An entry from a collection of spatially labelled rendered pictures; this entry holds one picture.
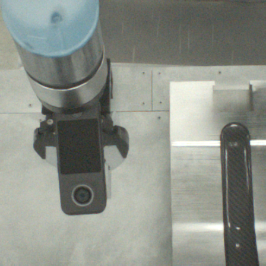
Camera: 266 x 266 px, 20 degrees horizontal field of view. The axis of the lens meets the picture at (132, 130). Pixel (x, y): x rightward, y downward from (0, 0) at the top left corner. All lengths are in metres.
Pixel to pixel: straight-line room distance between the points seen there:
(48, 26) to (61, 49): 0.03
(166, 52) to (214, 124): 0.84
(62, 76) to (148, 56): 1.16
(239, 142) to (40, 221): 0.29
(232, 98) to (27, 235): 0.33
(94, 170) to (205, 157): 0.26
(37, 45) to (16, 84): 0.53
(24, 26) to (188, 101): 0.44
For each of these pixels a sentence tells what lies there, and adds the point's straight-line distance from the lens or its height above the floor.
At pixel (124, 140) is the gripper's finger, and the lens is 0.80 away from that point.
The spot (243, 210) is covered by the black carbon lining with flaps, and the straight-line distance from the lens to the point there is 0.96.
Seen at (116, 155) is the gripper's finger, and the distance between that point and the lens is 0.84.
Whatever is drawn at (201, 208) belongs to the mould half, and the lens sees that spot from 0.95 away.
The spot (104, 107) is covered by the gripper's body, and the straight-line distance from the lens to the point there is 0.77.
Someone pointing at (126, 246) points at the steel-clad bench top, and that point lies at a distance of 1.02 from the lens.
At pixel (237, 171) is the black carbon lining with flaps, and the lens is 0.97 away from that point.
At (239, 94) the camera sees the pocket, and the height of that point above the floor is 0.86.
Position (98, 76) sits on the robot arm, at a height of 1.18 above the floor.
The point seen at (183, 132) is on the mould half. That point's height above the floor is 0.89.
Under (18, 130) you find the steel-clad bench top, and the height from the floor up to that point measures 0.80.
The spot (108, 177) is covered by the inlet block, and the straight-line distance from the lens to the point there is 0.88.
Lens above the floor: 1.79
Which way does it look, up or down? 67 degrees down
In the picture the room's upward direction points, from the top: 6 degrees counter-clockwise
